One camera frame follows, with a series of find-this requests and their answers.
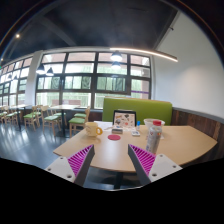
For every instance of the flat round red coaster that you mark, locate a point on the flat round red coaster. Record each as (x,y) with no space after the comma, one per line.
(114,137)

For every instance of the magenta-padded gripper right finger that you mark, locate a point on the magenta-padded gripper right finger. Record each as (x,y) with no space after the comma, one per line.
(160,166)

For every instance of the long curved ceiling light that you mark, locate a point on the long curved ceiling light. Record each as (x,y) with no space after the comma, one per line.
(150,52)

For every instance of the small white calculator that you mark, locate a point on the small white calculator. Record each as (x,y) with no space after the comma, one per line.
(135,133)

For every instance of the hanging pendant lamps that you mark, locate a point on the hanging pendant lamps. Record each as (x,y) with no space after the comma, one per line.
(116,56)

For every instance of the red-capped clear drink bottle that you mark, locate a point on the red-capped clear drink bottle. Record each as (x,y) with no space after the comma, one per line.
(153,138)

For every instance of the green upholstered bench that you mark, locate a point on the green upholstered bench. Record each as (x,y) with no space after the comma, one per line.
(150,110)

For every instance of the wooden dining table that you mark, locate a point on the wooden dining table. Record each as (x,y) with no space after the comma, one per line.
(65,107)

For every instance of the blue-capped glue stick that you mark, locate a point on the blue-capped glue stick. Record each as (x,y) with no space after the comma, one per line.
(138,125)

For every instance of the wooden chairs with green seats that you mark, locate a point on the wooden chairs with green seats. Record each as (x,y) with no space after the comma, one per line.
(50,118)

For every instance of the small black box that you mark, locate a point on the small black box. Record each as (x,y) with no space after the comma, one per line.
(117,130)

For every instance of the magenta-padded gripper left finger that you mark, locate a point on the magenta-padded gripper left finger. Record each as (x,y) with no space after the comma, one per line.
(63,168)

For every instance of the black tablet with stickers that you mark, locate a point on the black tablet with stickers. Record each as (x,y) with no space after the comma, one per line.
(124,119)

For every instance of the white bowl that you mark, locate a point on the white bowl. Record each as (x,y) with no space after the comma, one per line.
(149,122)

